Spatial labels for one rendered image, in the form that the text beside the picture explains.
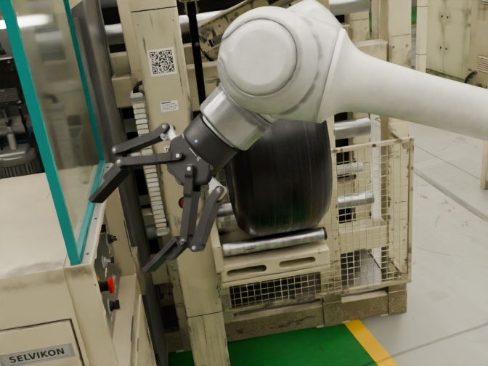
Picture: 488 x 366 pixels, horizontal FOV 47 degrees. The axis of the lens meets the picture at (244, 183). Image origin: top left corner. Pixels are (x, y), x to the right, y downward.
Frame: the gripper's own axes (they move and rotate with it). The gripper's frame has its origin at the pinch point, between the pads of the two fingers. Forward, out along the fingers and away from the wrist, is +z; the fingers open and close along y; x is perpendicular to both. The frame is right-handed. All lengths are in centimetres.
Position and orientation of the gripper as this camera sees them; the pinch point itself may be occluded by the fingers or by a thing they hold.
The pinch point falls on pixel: (125, 229)
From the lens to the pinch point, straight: 84.1
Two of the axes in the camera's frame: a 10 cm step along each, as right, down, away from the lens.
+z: -6.9, 6.9, 2.2
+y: -6.3, -7.2, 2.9
